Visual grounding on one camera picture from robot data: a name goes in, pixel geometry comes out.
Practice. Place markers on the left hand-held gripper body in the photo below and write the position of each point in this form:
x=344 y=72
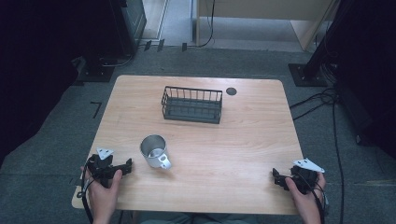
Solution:
x=101 y=168

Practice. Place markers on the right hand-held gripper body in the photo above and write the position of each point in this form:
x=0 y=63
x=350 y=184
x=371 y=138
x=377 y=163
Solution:
x=306 y=177

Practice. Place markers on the black angled floor tape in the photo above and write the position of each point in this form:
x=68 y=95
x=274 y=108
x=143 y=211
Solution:
x=97 y=107

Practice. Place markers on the dark curtain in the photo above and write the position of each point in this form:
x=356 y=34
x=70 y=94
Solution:
x=37 y=62
x=367 y=62

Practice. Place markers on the black round table grommet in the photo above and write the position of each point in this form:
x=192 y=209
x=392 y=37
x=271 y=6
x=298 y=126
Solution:
x=231 y=91

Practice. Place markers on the person's left hand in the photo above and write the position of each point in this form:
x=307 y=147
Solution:
x=102 y=199

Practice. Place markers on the silver metal cup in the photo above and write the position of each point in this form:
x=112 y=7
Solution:
x=154 y=152

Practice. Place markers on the person's right hand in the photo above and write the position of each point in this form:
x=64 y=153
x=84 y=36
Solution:
x=303 y=200

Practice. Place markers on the light wooden cabinet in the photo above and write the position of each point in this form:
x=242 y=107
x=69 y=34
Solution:
x=264 y=12

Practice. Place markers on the black stand base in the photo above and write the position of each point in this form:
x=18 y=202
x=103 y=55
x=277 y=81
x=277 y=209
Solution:
x=306 y=76
x=96 y=73

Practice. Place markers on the dark cabinet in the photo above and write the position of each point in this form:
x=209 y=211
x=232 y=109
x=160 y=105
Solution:
x=129 y=25

